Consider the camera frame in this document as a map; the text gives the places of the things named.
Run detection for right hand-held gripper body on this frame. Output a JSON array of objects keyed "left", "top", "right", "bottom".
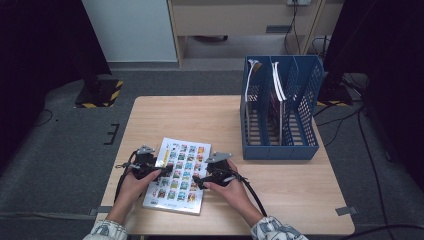
[{"left": 204, "top": 151, "right": 240, "bottom": 184}]

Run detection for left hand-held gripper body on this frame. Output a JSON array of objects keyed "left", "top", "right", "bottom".
[{"left": 115, "top": 143, "right": 161, "bottom": 181}]

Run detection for white book with colourful pictures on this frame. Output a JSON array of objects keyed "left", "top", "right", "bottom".
[{"left": 142, "top": 136, "right": 213, "bottom": 216}]

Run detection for blue file rack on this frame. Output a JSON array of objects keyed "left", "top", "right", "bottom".
[{"left": 239, "top": 54, "right": 326, "bottom": 161}]

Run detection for black book with red cards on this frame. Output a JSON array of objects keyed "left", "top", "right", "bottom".
[{"left": 244, "top": 59, "right": 263, "bottom": 103}]

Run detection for person's right hand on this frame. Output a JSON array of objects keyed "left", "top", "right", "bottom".
[{"left": 203, "top": 159, "right": 268, "bottom": 228}]

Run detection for person's left hand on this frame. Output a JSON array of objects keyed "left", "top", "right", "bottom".
[{"left": 114, "top": 168, "right": 163, "bottom": 225}]

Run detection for grey tape piece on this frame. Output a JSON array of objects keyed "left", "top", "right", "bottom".
[
  {"left": 89, "top": 205, "right": 113, "bottom": 217},
  {"left": 334, "top": 206, "right": 360, "bottom": 217}
]

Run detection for black yellow striped stand base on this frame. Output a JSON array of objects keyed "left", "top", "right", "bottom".
[
  {"left": 316, "top": 83, "right": 355, "bottom": 108},
  {"left": 73, "top": 78, "right": 125, "bottom": 109}
]

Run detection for dark object under desk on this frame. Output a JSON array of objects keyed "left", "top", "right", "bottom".
[{"left": 192, "top": 34, "right": 230, "bottom": 44}]

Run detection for white panel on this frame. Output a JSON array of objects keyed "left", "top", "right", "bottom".
[{"left": 81, "top": 0, "right": 178, "bottom": 63}]

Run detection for light wooden desk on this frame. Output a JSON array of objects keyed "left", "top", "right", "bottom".
[{"left": 166, "top": 0, "right": 344, "bottom": 69}]

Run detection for black curtain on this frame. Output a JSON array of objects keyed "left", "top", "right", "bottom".
[
  {"left": 0, "top": 0, "right": 113, "bottom": 168},
  {"left": 323, "top": 0, "right": 424, "bottom": 181}
]

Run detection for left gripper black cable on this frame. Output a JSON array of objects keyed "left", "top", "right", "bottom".
[{"left": 113, "top": 149, "right": 138, "bottom": 205}]

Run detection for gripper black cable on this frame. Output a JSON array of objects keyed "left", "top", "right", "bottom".
[
  {"left": 113, "top": 149, "right": 138, "bottom": 205},
  {"left": 233, "top": 173, "right": 269, "bottom": 218}
]

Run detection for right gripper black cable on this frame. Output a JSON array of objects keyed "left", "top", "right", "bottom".
[{"left": 233, "top": 173, "right": 269, "bottom": 218}]

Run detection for long black floor cable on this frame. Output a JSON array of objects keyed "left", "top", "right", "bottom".
[{"left": 356, "top": 106, "right": 390, "bottom": 234}]

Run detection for black hanging cable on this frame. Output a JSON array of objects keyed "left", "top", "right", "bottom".
[{"left": 283, "top": 3, "right": 303, "bottom": 56}]

